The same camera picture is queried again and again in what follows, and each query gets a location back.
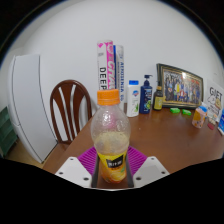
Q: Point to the flat round red coaster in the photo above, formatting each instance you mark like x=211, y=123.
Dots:
x=211, y=126

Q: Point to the orange juice bottle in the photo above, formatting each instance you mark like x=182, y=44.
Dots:
x=111, y=133

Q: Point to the white shampoo bottle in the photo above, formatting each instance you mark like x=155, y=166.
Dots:
x=133, y=100

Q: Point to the tall pink and white box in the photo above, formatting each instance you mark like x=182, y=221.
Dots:
x=105, y=66

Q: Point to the pink mug with orange prints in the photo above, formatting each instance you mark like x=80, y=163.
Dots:
x=199, y=118

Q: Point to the white paper gift bag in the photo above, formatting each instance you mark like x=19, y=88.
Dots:
x=215, y=98

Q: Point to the dark bottle with yellow label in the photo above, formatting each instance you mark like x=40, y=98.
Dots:
x=158, y=101

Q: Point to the green crate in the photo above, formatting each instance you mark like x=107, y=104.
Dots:
x=7, y=131

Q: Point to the white refrigerator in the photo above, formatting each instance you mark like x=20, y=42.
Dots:
x=31, y=106

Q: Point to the blue detergent bottle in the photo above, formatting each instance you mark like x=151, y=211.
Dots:
x=221, y=123

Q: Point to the tall white and green box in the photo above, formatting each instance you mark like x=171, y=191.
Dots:
x=120, y=73

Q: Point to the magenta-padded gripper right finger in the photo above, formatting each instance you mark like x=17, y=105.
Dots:
x=150, y=170

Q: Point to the framed group photo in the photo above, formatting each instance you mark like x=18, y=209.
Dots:
x=181, y=87

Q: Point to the dark blue pump bottle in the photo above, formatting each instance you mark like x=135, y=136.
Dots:
x=146, y=98

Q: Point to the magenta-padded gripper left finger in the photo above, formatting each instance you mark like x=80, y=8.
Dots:
x=74, y=170

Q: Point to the dark wooden chair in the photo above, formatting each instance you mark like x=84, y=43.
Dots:
x=58, y=110

